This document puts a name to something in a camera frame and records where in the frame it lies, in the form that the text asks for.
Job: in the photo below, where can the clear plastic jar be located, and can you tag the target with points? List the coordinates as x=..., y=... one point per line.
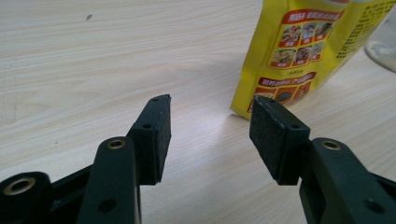
x=384, y=46

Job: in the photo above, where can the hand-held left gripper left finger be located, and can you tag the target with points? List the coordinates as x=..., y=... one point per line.
x=112, y=180

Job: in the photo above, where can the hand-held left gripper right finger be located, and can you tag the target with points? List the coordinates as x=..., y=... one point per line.
x=330, y=180

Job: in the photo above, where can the yellow spouted seasoning pouch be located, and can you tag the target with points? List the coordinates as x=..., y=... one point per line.
x=311, y=62

